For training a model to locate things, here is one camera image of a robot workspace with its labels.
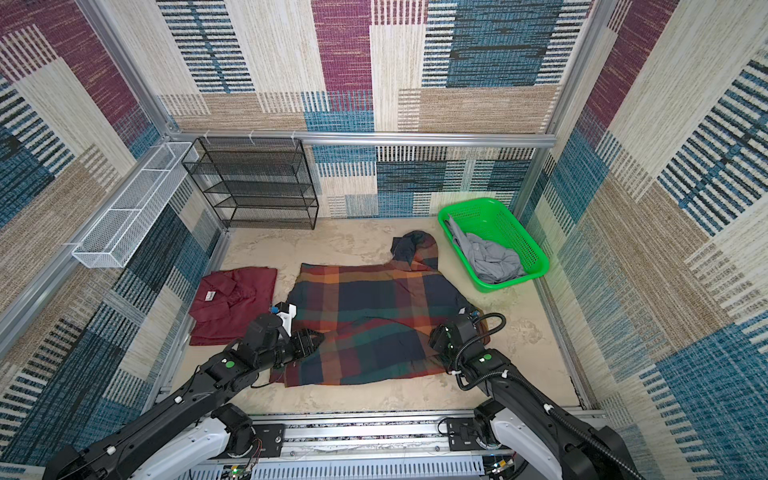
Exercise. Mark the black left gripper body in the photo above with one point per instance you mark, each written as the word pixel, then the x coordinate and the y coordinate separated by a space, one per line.
pixel 296 348

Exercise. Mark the multicolour plaid long sleeve shirt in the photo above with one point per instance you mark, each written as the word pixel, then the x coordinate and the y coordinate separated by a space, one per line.
pixel 376 319

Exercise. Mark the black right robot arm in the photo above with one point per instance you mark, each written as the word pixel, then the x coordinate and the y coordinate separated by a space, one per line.
pixel 520 416

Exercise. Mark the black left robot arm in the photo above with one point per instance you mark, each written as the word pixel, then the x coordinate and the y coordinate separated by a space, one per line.
pixel 266 345

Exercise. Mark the folded maroon shirt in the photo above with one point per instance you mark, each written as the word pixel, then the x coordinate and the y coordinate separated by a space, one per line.
pixel 227 301

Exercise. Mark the grey shirt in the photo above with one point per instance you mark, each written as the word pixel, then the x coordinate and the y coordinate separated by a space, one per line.
pixel 489 261

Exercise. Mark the green plastic laundry basket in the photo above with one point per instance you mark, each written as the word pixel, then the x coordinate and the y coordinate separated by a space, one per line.
pixel 491 220

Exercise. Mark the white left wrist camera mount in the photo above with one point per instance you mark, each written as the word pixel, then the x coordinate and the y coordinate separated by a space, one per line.
pixel 286 312

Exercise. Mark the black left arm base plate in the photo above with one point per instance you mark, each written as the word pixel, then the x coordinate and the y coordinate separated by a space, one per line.
pixel 252 442

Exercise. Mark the aluminium front rail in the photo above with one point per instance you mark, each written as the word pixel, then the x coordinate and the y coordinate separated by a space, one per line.
pixel 358 445

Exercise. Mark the black wire mesh shelf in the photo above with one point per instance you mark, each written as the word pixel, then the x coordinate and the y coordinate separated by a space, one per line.
pixel 254 182

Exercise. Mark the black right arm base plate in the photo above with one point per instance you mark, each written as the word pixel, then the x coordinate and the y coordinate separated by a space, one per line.
pixel 468 434

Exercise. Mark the white wire mesh tray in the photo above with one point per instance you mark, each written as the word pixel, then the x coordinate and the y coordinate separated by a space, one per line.
pixel 114 238

